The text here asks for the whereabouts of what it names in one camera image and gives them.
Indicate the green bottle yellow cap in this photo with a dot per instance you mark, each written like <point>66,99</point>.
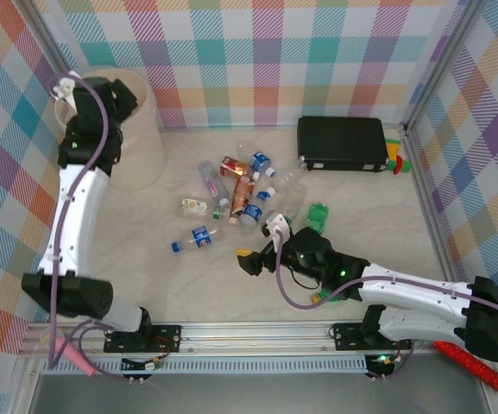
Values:
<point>316,297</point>

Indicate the short blue label bottle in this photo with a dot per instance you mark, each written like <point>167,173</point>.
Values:
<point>253,212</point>

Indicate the crushed green bottle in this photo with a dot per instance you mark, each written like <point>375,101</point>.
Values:
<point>317,215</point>

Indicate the small green cap bottle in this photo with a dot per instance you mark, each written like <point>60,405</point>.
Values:
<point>217,211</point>

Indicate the orange brown drink pouch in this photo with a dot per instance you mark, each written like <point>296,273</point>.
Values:
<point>242,194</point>

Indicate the small bottle white green label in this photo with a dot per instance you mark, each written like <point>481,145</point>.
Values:
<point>193,206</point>

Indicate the clear bottle pink label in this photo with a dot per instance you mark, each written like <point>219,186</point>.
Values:
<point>212,181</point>

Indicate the large clear bottle white cap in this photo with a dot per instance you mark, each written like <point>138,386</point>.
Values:
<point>289,179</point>

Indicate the red juice carton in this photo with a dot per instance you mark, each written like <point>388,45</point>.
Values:
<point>231,166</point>

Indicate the blue label bottle white cap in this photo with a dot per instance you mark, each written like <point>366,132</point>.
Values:
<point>259,160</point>

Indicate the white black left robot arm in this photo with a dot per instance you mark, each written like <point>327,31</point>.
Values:
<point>76,215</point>

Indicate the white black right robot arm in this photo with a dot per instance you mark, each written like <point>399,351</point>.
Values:
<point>412,293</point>

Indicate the beige waste bin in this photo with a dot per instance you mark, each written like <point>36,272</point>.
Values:
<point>145,164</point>

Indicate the black hard case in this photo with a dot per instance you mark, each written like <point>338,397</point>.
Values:
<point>339,142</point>

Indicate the yellow green red toy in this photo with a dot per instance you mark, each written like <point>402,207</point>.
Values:
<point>397,161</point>

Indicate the pink marker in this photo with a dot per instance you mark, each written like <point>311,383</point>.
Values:
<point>76,355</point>

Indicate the red glitter microphone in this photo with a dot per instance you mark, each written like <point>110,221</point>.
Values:
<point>477,368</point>

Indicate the aluminium front rail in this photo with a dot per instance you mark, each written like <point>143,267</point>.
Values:
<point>253,338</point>

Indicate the aluminium frame post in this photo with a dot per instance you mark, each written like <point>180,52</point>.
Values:
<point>445,64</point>
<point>52,41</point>

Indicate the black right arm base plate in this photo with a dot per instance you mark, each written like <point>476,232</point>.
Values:
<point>348,336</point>

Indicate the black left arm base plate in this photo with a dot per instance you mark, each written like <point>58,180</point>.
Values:
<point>168,338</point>

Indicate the aluminium side rail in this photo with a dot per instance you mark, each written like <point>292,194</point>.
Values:
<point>434,224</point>

